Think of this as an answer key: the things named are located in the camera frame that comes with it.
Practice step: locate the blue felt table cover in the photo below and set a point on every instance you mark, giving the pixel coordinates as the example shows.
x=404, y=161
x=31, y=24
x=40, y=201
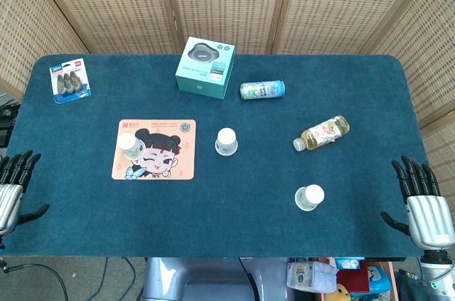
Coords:
x=227, y=208

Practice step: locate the cartoon girl mouse pad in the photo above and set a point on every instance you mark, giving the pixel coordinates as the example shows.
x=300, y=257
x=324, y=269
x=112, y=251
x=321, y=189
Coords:
x=167, y=162

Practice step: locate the red book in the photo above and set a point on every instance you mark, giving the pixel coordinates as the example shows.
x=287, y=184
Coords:
x=353, y=279

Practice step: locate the yellow tea plastic bottle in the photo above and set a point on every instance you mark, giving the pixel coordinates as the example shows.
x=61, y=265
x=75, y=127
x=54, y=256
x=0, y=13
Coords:
x=321, y=132

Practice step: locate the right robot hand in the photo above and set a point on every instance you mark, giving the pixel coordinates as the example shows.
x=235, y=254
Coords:
x=430, y=219

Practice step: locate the small blue box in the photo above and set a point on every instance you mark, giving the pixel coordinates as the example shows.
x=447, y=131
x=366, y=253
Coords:
x=350, y=263

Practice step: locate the blue cartoon package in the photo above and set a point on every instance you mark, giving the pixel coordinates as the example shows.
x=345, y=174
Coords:
x=377, y=276

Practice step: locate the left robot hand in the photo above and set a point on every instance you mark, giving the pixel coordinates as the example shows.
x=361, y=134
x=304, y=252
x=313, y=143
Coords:
x=10, y=198

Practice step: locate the blue blister pack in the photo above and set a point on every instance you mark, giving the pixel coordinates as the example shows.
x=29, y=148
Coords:
x=69, y=80

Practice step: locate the white plastic packet bag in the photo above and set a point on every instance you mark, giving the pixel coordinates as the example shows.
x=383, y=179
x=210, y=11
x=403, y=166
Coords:
x=309, y=276

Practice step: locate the yellow plush toy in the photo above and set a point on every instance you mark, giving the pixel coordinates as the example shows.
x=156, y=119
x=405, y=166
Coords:
x=342, y=293

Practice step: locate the dark equipment beside table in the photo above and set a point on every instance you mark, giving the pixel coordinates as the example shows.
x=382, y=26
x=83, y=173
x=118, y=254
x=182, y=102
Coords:
x=9, y=119

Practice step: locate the light blue drink can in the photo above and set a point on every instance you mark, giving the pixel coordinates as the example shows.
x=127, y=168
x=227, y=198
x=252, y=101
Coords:
x=262, y=90

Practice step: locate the teal product box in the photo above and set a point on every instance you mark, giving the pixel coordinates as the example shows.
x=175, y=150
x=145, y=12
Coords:
x=204, y=66

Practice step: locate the white paper cup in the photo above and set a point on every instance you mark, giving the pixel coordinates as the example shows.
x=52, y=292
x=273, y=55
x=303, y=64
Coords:
x=128, y=143
x=226, y=141
x=310, y=197

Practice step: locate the silver robot torso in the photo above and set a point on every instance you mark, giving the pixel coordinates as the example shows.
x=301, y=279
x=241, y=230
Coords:
x=199, y=279

